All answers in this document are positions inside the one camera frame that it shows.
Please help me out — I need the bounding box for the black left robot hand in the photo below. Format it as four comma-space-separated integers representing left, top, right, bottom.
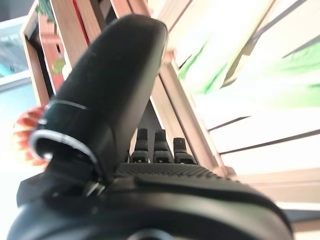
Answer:
6, 14, 294, 240

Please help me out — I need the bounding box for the red and white tomato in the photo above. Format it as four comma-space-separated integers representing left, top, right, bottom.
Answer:
11, 105, 50, 167

